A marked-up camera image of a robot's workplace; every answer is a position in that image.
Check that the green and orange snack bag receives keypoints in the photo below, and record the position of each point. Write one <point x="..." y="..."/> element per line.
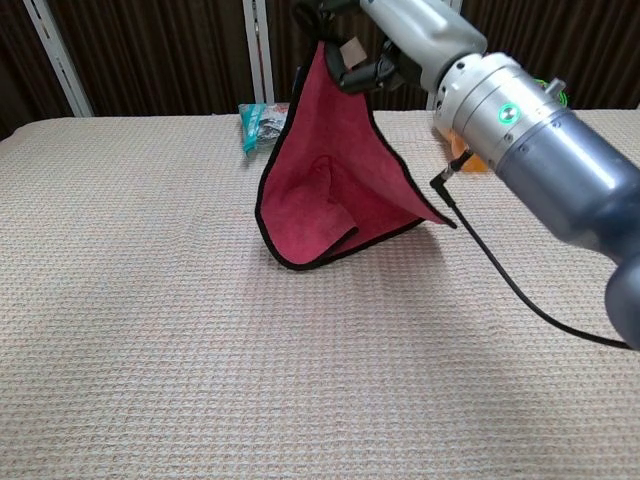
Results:
<point x="562" y="95"/>

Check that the grey and red cloth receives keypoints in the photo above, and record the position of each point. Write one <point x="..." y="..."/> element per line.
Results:
<point x="320" y="200"/>

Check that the silver and teal snack packet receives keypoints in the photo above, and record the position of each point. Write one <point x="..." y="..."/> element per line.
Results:
<point x="255" y="130"/>

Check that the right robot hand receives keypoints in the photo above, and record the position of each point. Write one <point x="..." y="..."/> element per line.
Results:
<point x="425" y="35"/>

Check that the beige woven tablecloth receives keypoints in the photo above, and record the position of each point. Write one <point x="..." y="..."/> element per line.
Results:
<point x="150" y="300"/>

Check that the white metal frame post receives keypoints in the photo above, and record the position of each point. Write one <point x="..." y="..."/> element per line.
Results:
<point x="60" y="65"/>
<point x="257" y="50"/>

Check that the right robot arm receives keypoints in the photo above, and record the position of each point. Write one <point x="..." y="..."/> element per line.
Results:
<point x="550" y="150"/>

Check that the orange drink bottle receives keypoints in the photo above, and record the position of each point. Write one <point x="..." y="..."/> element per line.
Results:
<point x="457" y="145"/>

